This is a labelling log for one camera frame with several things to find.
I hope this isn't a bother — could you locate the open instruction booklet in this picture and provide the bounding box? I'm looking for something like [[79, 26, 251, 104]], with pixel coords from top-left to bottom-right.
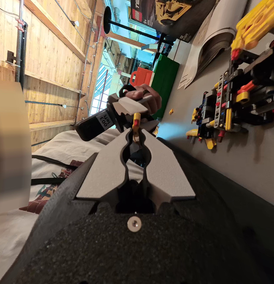
[[177, 0, 249, 90]]

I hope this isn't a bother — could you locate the black lego set box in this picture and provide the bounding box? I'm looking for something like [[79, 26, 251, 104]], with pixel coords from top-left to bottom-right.
[[130, 0, 218, 43]]

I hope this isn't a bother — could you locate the partly built lego car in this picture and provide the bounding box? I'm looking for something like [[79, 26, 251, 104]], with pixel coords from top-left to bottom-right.
[[185, 0, 274, 150]]

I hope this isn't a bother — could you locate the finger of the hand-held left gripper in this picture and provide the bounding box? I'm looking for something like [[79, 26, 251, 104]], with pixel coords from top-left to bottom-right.
[[140, 119, 160, 134], [112, 96, 149, 116]]

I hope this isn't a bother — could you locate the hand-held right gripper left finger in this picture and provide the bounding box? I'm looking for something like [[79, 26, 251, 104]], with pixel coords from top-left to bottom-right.
[[76, 128, 133, 209]]

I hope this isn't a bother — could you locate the green plastic bin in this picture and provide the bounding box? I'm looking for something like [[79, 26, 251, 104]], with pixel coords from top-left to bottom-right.
[[150, 54, 180, 121]]

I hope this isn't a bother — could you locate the black pole lamp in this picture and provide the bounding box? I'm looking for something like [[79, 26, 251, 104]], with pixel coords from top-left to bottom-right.
[[103, 6, 167, 41]]

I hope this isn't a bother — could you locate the white printed t-shirt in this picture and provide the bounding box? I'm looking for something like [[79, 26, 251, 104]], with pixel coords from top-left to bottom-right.
[[0, 129, 144, 278]]

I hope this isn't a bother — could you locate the orange plastic caddy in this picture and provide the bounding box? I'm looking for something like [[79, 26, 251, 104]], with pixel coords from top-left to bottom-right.
[[129, 67, 154, 88]]

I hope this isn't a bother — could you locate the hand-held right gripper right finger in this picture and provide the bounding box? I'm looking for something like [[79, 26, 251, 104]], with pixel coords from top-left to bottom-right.
[[138, 129, 196, 208]]

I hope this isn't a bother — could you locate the person's left hand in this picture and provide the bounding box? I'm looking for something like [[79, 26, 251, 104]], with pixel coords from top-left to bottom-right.
[[125, 84, 162, 116]]

